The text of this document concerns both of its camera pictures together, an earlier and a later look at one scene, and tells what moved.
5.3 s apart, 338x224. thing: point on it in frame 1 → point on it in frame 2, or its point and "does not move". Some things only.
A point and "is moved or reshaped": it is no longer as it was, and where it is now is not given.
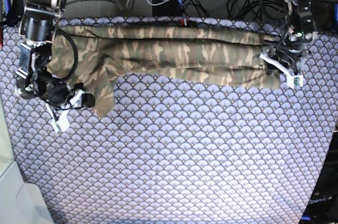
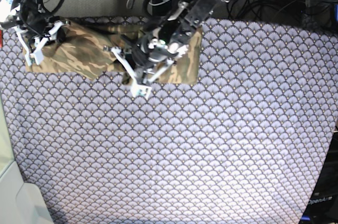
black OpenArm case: x=322 y=208 does not move
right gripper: x=284 y=54 → x=147 y=52
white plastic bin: x=20 y=202 does not move
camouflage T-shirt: x=93 y=57 is moved or reshaped
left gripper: x=56 y=92 → x=57 y=32
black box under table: x=171 y=8 does not move
